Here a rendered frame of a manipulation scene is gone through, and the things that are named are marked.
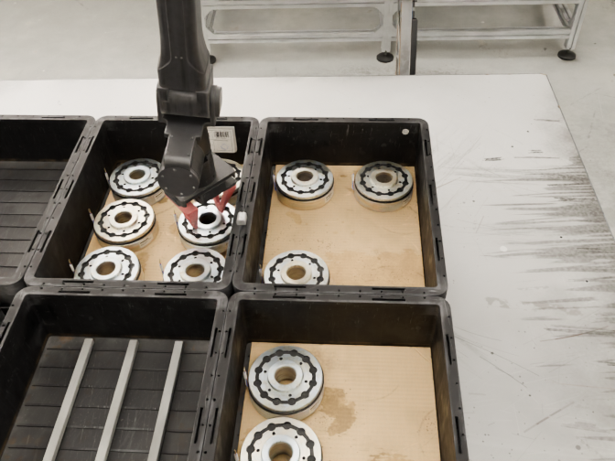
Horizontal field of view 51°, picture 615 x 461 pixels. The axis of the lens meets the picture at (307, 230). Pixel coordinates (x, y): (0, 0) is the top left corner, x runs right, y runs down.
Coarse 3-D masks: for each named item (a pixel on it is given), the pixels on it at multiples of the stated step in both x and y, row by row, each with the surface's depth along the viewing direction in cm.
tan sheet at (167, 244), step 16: (160, 208) 115; (176, 208) 115; (160, 224) 113; (176, 224) 112; (96, 240) 110; (160, 240) 110; (176, 240) 110; (144, 256) 107; (160, 256) 107; (224, 256) 107; (144, 272) 105; (160, 272) 105
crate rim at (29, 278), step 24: (96, 120) 117; (120, 120) 117; (144, 120) 117; (216, 120) 116; (240, 120) 116; (72, 192) 105; (240, 192) 103; (48, 240) 97; (144, 288) 90; (168, 288) 90; (192, 288) 90; (216, 288) 89
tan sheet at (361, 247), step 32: (352, 192) 117; (288, 224) 112; (320, 224) 111; (352, 224) 111; (384, 224) 111; (416, 224) 111; (320, 256) 106; (352, 256) 106; (384, 256) 106; (416, 256) 106
